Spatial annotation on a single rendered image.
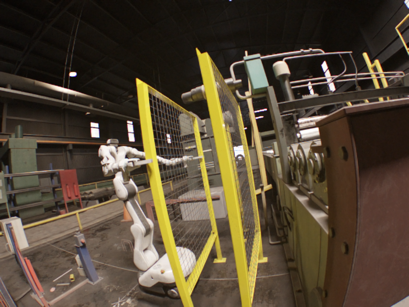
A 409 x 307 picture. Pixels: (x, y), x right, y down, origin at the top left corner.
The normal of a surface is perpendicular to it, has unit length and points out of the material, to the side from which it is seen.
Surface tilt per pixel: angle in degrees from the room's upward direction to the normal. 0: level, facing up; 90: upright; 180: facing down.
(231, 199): 90
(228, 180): 90
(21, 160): 90
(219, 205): 90
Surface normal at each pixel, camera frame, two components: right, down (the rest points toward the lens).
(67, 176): 0.94, -0.18
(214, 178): -0.27, 0.01
